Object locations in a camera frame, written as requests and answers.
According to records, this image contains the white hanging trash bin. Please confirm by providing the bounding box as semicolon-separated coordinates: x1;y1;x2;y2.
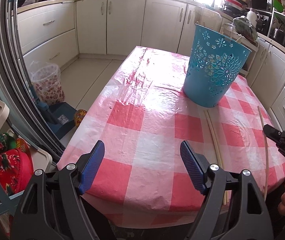
194;6;222;32

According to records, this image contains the blue and white shelf unit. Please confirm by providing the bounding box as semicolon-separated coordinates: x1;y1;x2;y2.
0;101;52;216

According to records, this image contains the pink checkered tablecloth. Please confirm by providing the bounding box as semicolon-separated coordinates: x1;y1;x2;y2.
57;47;285;229

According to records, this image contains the yellow patterned slipper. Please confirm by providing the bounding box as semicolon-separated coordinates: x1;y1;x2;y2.
74;109;87;127

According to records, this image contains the blue perforated plastic bucket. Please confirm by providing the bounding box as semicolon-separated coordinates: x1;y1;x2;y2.
183;24;251;108

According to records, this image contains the white thermos flask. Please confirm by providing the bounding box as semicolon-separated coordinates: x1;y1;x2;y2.
247;8;261;28

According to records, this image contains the blue dustpan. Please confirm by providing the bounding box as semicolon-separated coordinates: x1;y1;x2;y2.
30;86;76;139

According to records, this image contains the green bag of vegetables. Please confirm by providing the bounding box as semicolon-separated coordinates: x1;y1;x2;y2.
232;16;258;41

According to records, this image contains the bamboo chopstick bundle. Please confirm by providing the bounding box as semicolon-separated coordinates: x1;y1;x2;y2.
203;109;231;204

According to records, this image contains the floral plastic waste basket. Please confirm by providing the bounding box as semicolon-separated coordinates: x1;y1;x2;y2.
28;61;65;106

